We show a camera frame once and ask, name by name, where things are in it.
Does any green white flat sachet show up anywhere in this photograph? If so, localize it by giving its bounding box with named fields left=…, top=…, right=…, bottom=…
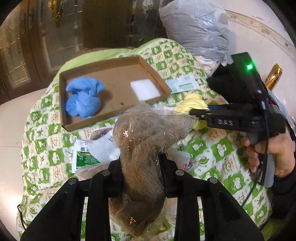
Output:
left=165, top=74, right=200, bottom=94

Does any yellow towel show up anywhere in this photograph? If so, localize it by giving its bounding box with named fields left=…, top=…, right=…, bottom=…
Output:
left=177, top=93, right=209, bottom=130

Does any right hand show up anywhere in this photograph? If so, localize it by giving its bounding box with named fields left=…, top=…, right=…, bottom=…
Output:
left=244, top=130, right=295, bottom=178

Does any blue towel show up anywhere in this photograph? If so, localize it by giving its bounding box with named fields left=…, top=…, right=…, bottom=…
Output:
left=65, top=77, right=104, bottom=119

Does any dark wooden cabinet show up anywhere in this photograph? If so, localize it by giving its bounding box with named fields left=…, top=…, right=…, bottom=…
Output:
left=1, top=1, right=167, bottom=103

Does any green medicine packet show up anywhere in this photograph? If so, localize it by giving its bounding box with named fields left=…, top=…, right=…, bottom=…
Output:
left=71, top=139, right=101, bottom=173

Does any gold bottle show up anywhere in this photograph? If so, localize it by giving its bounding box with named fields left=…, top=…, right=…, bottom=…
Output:
left=264, top=64, right=283, bottom=90

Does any white red-text packet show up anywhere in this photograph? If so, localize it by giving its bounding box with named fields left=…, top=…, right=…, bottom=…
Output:
left=166, top=142, right=193, bottom=172

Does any white foam sponge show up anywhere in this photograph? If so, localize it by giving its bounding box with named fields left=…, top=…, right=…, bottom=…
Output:
left=130, top=79, right=161, bottom=101

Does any large grey plastic bag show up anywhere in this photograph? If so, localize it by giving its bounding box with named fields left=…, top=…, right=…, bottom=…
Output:
left=159, top=1, right=231, bottom=77

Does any shallow cardboard box tray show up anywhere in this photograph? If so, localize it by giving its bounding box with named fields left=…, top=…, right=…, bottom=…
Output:
left=59, top=56, right=171, bottom=132

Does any black cable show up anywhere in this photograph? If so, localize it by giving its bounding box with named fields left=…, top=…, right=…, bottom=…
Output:
left=240, top=87, right=271, bottom=207

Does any green white patterned quilt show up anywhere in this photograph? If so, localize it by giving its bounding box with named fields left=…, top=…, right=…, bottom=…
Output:
left=16, top=38, right=272, bottom=233

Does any brown fibre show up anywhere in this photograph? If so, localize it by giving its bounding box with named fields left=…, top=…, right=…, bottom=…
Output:
left=88, top=102, right=197, bottom=240

